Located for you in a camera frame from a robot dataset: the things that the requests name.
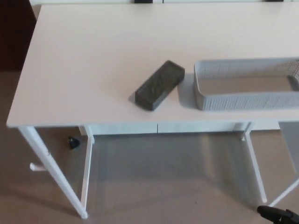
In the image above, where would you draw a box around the white tube on floor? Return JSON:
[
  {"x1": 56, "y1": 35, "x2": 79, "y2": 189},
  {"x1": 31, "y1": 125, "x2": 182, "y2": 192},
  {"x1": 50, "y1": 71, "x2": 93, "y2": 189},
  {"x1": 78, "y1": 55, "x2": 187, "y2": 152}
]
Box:
[{"x1": 29, "y1": 162, "x2": 48, "y2": 174}]

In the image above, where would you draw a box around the dark grey board eraser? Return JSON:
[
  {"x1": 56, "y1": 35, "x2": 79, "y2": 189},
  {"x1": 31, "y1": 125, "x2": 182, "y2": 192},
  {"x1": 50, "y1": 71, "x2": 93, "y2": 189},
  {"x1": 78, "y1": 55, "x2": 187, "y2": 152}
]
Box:
[{"x1": 135, "y1": 60, "x2": 186, "y2": 112}]

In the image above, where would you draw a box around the dark brown wooden furniture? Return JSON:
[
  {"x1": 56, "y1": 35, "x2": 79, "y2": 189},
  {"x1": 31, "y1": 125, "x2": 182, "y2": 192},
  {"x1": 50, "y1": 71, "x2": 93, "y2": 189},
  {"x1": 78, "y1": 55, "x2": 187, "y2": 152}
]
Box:
[{"x1": 0, "y1": 0, "x2": 38, "y2": 70}]

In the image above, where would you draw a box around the grey mesh basket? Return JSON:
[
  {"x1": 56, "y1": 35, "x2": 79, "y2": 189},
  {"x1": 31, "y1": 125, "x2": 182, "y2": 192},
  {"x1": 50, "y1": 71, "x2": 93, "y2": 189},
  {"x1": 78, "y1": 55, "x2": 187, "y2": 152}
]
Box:
[{"x1": 193, "y1": 56, "x2": 299, "y2": 112}]

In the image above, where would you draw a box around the white cabinet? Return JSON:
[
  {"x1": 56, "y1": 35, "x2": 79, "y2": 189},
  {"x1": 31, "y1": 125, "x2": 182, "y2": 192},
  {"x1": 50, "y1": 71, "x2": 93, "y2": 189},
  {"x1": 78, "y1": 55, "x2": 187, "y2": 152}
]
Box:
[{"x1": 32, "y1": 0, "x2": 299, "y2": 140}]

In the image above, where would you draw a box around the white desk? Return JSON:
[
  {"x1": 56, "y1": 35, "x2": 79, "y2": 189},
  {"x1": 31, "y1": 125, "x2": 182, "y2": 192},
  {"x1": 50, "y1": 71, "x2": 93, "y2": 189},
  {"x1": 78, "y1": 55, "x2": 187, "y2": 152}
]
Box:
[{"x1": 6, "y1": 3, "x2": 299, "y2": 219}]

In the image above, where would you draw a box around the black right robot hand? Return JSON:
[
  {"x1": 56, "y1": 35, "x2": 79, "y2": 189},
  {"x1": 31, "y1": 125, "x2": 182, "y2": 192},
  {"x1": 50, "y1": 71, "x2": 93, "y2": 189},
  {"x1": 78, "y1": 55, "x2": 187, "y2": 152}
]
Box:
[{"x1": 256, "y1": 205, "x2": 299, "y2": 224}]

